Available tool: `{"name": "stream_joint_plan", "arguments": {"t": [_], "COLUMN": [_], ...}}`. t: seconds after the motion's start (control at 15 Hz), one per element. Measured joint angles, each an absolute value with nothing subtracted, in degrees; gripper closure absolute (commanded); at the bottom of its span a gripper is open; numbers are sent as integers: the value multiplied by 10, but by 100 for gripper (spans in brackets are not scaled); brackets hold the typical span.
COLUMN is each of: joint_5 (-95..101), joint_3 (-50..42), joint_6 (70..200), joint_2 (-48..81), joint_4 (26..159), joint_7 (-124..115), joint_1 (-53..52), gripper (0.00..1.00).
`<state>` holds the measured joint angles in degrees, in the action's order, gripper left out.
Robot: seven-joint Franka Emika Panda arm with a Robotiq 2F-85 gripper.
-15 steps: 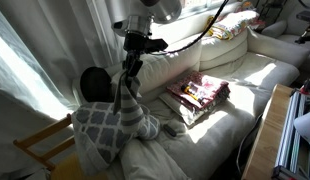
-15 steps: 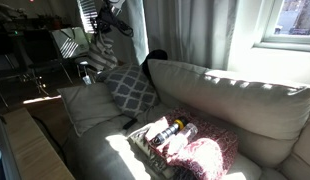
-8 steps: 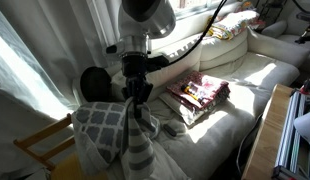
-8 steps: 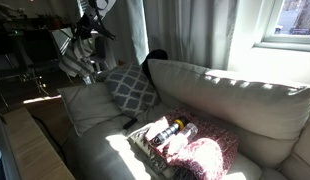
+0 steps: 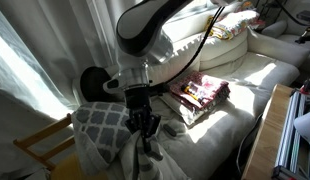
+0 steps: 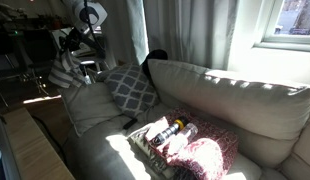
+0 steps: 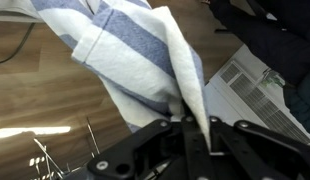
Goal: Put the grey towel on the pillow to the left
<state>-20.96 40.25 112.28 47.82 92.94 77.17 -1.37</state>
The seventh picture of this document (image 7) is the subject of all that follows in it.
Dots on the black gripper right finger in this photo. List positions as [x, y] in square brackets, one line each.
[255, 153]

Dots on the grey striped towel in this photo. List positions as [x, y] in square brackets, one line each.
[141, 56]

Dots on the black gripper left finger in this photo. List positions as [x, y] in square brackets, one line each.
[191, 150]

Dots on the white heater vent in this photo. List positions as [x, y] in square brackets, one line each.
[258, 100]

